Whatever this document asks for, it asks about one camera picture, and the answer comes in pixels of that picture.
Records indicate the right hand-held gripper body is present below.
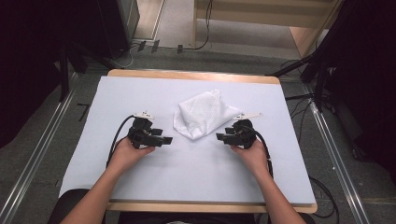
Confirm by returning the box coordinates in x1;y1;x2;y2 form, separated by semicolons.
228;112;263;150

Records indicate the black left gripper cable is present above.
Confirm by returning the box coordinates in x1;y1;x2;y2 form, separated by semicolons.
106;114;138;169

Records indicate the white table mat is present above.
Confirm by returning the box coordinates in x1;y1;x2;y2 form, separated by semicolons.
59;76;318;205

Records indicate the person's right hand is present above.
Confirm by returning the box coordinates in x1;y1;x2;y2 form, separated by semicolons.
230;138;273;181

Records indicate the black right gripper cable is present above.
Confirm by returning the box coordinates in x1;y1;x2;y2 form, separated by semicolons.
246;125;275;179

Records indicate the black floor cable loop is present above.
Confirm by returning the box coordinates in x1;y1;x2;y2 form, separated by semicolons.
307;175;340;219

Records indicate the white mesh cloth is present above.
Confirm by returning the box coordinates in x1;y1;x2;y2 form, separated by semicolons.
173;89;244;141

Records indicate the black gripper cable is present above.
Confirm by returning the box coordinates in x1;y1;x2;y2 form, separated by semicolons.
246;125;275;179
106;114;138;169

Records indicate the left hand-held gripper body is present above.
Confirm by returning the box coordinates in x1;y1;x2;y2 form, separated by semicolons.
126;110;164;149

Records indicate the white floor cable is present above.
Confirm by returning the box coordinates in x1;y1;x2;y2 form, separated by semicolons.
116;43;139;69

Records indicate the person's left hand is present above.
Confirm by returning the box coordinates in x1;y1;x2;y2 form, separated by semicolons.
106;136;156;175

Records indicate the black hanging cable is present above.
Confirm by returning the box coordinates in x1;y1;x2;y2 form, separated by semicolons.
182;0;215;51

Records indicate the black cabinet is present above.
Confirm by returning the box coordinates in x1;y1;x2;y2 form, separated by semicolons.
92;0;141;61

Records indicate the black angled metal stand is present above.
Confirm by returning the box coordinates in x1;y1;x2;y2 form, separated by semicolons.
265;46;332;113

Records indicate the silver floor rail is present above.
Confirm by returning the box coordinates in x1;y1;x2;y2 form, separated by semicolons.
303;83;372;224
0;72;79;224

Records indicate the black floor cable bundle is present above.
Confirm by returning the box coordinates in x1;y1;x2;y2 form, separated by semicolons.
284;92;316;139

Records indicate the light wooden frame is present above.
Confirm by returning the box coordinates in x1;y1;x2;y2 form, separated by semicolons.
191;0;345;60

